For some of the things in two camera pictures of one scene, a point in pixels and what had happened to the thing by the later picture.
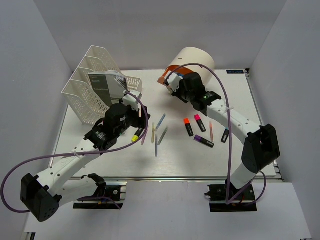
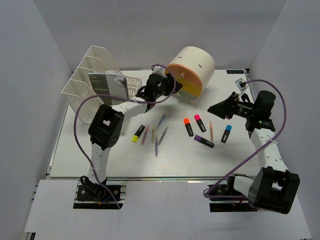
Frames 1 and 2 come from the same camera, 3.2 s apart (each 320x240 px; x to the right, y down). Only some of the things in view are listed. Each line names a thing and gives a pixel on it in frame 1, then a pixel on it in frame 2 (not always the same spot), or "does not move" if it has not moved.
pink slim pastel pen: (143, 138) does not move
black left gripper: (140, 122) -> (170, 86)
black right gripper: (177, 93) -> (228, 107)
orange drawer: (175, 68) does not move
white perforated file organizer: (80, 91) does not move
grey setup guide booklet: (109, 84) does not move
